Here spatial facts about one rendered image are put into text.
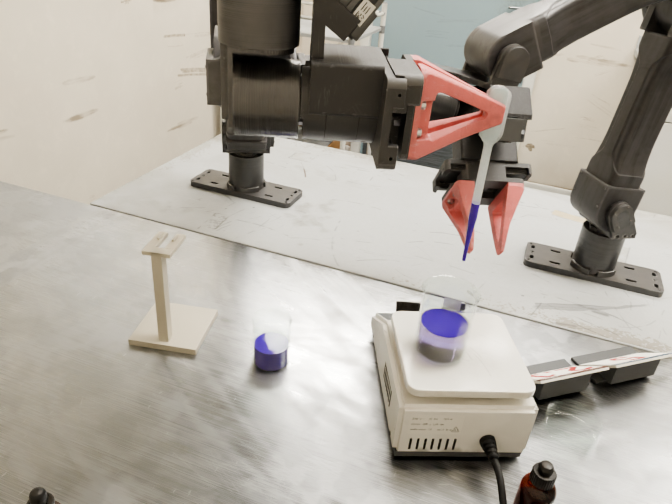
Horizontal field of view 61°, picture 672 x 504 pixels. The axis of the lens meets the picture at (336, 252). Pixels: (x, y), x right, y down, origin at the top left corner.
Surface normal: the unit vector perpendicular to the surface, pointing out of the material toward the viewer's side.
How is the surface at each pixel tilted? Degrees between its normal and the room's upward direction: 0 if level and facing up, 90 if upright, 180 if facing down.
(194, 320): 0
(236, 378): 0
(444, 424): 90
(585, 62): 90
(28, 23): 90
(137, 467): 0
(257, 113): 101
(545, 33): 87
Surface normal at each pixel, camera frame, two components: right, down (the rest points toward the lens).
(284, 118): 0.04, 0.65
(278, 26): 0.50, 0.48
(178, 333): 0.07, -0.86
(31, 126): 0.93, 0.24
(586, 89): -0.35, 0.44
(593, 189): -0.96, -0.06
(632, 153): 0.18, 0.40
